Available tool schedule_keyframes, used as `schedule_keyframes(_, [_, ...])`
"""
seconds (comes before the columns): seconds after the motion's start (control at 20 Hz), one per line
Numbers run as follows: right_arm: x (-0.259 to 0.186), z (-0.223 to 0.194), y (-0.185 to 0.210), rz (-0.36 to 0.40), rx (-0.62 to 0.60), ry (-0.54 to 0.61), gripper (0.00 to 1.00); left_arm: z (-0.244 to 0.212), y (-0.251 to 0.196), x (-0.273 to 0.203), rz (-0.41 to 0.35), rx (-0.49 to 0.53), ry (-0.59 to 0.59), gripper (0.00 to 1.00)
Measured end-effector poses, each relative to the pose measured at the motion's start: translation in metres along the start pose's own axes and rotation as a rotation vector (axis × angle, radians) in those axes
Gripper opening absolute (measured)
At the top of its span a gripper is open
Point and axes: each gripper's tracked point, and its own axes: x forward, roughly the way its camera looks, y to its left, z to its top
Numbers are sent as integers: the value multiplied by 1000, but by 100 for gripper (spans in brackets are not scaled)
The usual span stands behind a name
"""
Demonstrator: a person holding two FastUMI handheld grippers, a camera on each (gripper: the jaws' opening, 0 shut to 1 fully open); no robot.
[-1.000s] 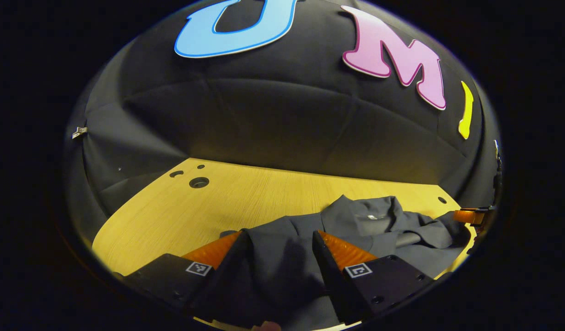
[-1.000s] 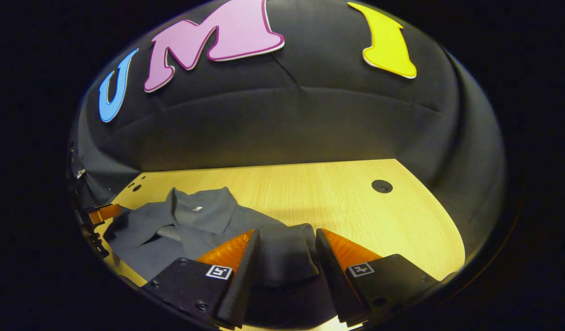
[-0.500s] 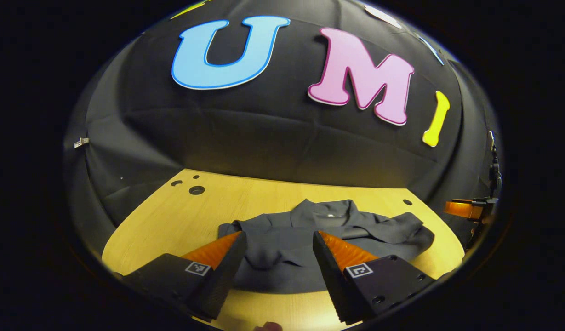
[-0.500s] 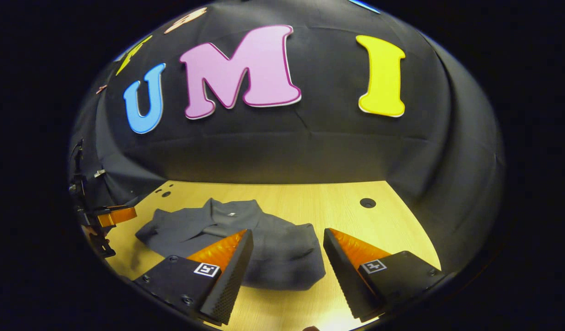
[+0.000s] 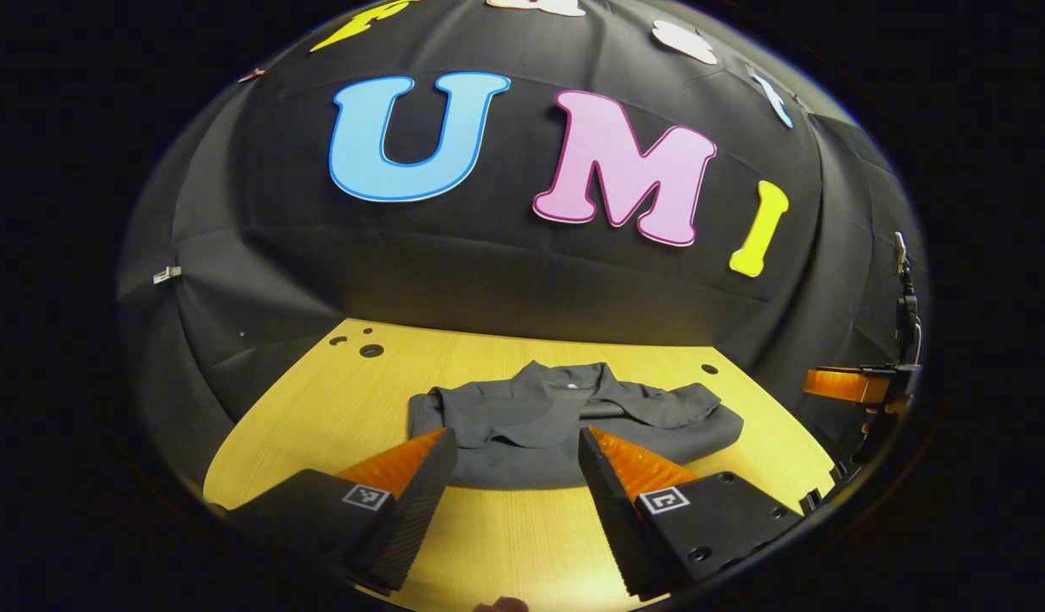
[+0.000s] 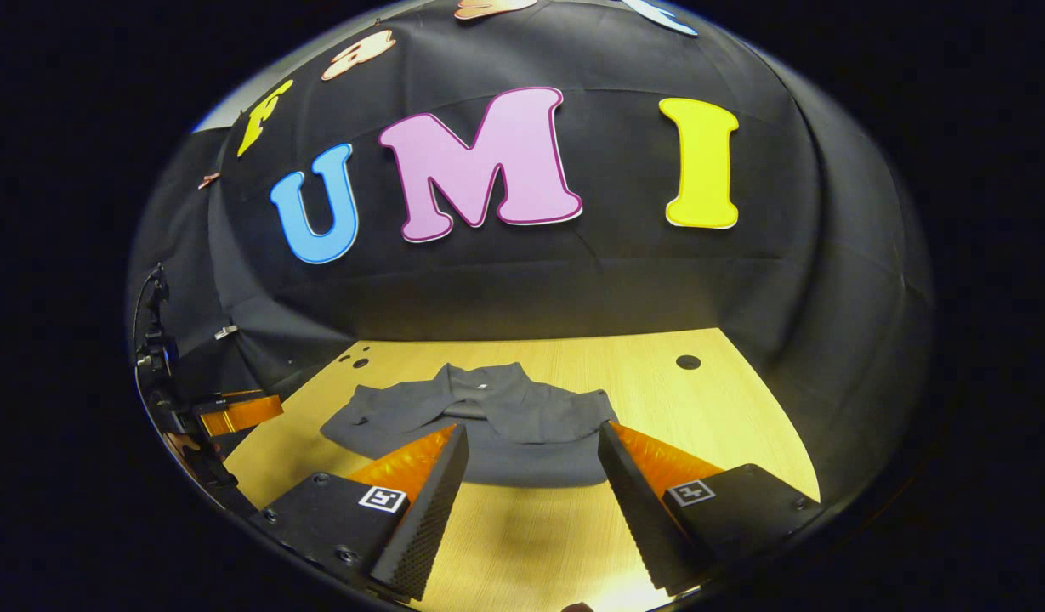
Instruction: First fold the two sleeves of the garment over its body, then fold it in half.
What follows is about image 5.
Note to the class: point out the grey button shirt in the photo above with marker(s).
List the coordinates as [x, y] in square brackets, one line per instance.
[531, 425]

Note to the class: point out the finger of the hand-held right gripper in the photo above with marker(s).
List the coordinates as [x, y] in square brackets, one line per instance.
[837, 384]

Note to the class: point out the white cloth clip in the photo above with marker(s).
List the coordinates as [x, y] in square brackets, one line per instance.
[167, 274]

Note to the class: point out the black backdrop cloth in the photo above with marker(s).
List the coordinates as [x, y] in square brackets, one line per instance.
[488, 255]

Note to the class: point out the pink cloth clip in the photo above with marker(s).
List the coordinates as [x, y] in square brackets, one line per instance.
[252, 75]

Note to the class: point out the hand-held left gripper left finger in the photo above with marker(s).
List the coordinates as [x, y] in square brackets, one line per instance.
[411, 518]

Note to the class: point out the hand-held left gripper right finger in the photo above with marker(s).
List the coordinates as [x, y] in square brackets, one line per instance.
[616, 527]

